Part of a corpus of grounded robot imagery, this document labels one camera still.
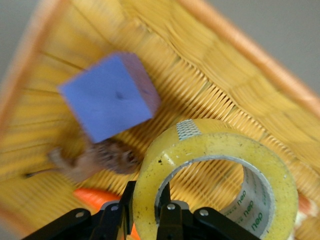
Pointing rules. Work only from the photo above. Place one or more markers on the orange toy carrot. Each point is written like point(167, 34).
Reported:
point(95, 197)

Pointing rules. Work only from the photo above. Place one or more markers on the brown toy horse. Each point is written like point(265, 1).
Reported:
point(105, 160)

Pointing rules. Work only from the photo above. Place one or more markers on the yellow woven tray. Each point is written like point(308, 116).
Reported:
point(200, 82)

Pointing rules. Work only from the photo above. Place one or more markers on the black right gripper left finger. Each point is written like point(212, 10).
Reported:
point(110, 220)

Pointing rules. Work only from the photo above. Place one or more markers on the yellowish clear tape roll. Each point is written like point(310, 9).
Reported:
point(200, 145)

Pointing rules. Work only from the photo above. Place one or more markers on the purple foam cube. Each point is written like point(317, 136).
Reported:
point(107, 100)

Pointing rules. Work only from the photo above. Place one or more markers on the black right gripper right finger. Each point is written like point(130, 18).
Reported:
point(175, 220)

